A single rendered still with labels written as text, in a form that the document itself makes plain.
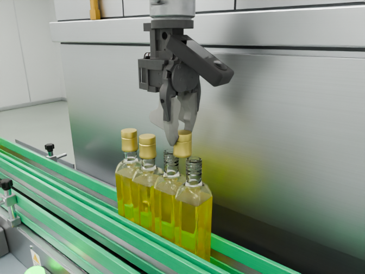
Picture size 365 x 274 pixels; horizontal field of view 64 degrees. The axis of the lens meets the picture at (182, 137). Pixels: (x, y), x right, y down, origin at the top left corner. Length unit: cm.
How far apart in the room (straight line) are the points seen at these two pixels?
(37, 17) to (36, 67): 97
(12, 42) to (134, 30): 596
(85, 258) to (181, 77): 42
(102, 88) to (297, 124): 59
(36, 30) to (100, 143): 596
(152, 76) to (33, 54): 634
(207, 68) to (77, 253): 47
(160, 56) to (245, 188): 33
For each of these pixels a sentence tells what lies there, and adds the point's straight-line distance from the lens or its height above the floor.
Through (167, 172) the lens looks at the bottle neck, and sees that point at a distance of 57.
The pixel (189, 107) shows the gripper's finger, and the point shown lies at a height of 123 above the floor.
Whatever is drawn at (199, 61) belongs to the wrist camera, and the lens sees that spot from 47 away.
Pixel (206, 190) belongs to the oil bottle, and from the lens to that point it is 55.
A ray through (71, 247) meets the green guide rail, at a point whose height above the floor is 92.
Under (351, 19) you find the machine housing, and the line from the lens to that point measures 54.
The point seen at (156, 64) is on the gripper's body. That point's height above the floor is 131.
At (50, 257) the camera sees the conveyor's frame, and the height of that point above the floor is 87.
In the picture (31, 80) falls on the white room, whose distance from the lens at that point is 681.
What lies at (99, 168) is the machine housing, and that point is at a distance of 105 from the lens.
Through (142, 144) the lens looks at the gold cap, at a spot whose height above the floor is 115.
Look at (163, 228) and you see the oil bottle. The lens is 62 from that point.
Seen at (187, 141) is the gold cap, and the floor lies 117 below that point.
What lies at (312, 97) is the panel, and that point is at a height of 125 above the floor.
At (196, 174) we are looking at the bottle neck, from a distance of 53.
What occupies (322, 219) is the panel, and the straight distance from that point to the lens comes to 61.
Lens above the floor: 135
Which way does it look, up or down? 19 degrees down
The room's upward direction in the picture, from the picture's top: straight up
